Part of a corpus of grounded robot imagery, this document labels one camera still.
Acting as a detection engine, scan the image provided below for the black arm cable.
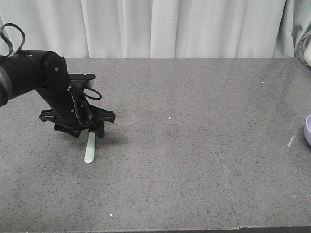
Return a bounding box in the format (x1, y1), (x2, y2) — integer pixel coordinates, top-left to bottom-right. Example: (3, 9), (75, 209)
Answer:
(0, 23), (26, 59)

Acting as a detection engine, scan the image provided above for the pale green spoon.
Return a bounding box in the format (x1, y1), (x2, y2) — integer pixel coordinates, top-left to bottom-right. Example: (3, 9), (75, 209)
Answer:
(84, 132), (96, 164)

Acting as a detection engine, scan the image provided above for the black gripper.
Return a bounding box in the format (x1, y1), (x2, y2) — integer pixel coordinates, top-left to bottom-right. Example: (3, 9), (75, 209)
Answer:
(36, 74), (115, 138)

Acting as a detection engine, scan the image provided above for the white pleated curtain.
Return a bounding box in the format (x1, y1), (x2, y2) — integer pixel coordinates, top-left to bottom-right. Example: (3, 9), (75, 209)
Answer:
(0, 0), (311, 58)

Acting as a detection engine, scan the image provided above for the purple bowl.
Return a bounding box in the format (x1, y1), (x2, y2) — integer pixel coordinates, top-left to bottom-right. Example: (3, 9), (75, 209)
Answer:
(304, 115), (311, 146)

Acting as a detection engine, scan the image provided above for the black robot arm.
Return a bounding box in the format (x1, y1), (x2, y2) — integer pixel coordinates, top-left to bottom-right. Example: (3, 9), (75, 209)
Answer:
(0, 50), (115, 138)

